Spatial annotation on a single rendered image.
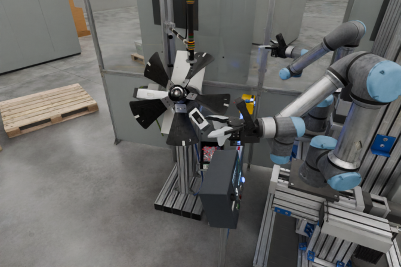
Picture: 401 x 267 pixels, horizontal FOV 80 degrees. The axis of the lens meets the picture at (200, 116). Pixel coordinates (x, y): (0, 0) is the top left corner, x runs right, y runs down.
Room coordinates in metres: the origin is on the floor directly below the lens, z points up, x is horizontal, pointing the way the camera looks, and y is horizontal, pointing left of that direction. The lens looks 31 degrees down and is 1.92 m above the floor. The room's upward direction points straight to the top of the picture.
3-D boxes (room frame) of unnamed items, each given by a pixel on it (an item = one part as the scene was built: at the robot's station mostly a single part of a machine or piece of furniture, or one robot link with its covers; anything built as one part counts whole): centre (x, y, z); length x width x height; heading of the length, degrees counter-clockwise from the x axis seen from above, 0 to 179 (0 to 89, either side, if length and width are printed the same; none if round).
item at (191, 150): (1.83, 0.09, 0.58); 0.09 x 0.05 x 1.15; 74
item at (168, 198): (1.71, 0.13, 0.04); 0.62 x 0.45 x 0.08; 164
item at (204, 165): (1.26, -0.08, 0.85); 0.22 x 0.17 x 0.07; 178
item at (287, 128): (0.72, -0.31, 1.43); 0.11 x 0.08 x 0.09; 93
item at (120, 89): (2.17, -0.15, 0.50); 2.59 x 0.03 x 0.91; 74
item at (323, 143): (0.86, -0.57, 1.20); 0.13 x 0.12 x 0.14; 3
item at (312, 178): (0.87, -0.57, 1.09); 0.15 x 0.15 x 0.10
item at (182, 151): (1.61, 0.16, 0.46); 0.09 x 0.05 x 0.91; 74
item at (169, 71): (2.16, 0.29, 0.90); 0.08 x 0.06 x 1.80; 109
